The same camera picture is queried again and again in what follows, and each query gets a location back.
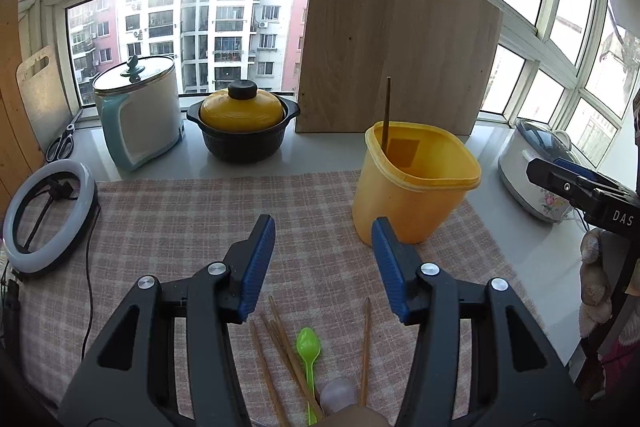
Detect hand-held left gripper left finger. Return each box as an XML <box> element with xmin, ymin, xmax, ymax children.
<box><xmin>57</xmin><ymin>214</ymin><xmax>277</xmax><ymax>427</ymax></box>

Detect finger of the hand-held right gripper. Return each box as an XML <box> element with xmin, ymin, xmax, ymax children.
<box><xmin>526</xmin><ymin>157</ymin><xmax>640</xmax><ymax>232</ymax></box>
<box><xmin>552</xmin><ymin>158</ymin><xmax>630</xmax><ymax>196</ymax></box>

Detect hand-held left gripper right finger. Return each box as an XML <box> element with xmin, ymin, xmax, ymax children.
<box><xmin>371</xmin><ymin>217</ymin><xmax>586</xmax><ymax>427</ymax></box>

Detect yellow plastic container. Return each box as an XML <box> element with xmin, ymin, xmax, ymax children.
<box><xmin>351</xmin><ymin>121</ymin><xmax>482</xmax><ymax>245</ymax></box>

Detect light wooden chopstick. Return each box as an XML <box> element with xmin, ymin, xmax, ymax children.
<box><xmin>359</xmin><ymin>297</ymin><xmax>372</xmax><ymax>407</ymax></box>
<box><xmin>249</xmin><ymin>321</ymin><xmax>290</xmax><ymax>427</ymax></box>
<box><xmin>268</xmin><ymin>296</ymin><xmax>325</xmax><ymax>419</ymax></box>
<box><xmin>259</xmin><ymin>314</ymin><xmax>313</xmax><ymax>415</ymax></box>

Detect green plastic spoon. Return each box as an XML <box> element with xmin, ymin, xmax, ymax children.
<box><xmin>296</xmin><ymin>327</ymin><xmax>322</xmax><ymax>425</ymax></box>

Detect white rice cooker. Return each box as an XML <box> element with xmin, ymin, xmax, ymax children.
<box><xmin>497</xmin><ymin>118</ymin><xmax>588</xmax><ymax>225</ymax></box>

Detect garlic bulb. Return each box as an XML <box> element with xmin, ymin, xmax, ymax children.
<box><xmin>579</xmin><ymin>304</ymin><xmax>613</xmax><ymax>339</ymax></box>
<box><xmin>581</xmin><ymin>263</ymin><xmax>613</xmax><ymax>307</ymax></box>
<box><xmin>580</xmin><ymin>229</ymin><xmax>603</xmax><ymax>264</ymax></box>

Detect pink plaid tablecloth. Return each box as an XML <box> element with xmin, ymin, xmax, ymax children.
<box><xmin>20</xmin><ymin>169</ymin><xmax>546</xmax><ymax>427</ymax></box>

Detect black casserole pot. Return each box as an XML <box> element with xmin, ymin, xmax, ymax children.
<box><xmin>186</xmin><ymin>94</ymin><xmax>301</xmax><ymax>164</ymax></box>

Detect pale pink spoon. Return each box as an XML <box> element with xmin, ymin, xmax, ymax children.
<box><xmin>320</xmin><ymin>377</ymin><xmax>358</xmax><ymax>418</ymax></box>

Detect yellow casserole lid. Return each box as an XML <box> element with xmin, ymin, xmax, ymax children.
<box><xmin>199</xmin><ymin>80</ymin><xmax>286</xmax><ymax>131</ymax></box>

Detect dark brown chopstick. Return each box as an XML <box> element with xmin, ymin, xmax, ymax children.
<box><xmin>382</xmin><ymin>77</ymin><xmax>392</xmax><ymax>155</ymax></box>

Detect white teal electric kettle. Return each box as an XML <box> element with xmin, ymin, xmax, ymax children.
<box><xmin>92</xmin><ymin>54</ymin><xmax>186</xmax><ymax>172</ymax></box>

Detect large wooden board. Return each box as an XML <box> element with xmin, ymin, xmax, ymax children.
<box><xmin>294</xmin><ymin>0</ymin><xmax>505</xmax><ymax>138</ymax></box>

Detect glass kettle lid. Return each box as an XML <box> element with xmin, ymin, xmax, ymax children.
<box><xmin>92</xmin><ymin>55</ymin><xmax>177</xmax><ymax>96</ymax></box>

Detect black scissors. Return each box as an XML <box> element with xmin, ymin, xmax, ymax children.
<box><xmin>46</xmin><ymin>109</ymin><xmax>83</xmax><ymax>162</ymax></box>

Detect apartment building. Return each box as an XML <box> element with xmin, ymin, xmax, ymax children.
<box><xmin>67</xmin><ymin>0</ymin><xmax>311</xmax><ymax>108</ymax></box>

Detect pale cutting board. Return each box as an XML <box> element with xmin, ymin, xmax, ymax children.
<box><xmin>16</xmin><ymin>46</ymin><xmax>73</xmax><ymax>152</ymax></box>

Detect brown wooden panel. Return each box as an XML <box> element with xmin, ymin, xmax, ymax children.
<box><xmin>0</xmin><ymin>0</ymin><xmax>46</xmax><ymax>208</ymax></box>

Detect black cable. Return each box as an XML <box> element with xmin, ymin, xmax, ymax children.
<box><xmin>75</xmin><ymin>207</ymin><xmax>101</xmax><ymax>358</ymax></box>

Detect white ring light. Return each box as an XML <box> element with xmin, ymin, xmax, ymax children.
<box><xmin>2</xmin><ymin>158</ymin><xmax>100</xmax><ymax>279</ymax></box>

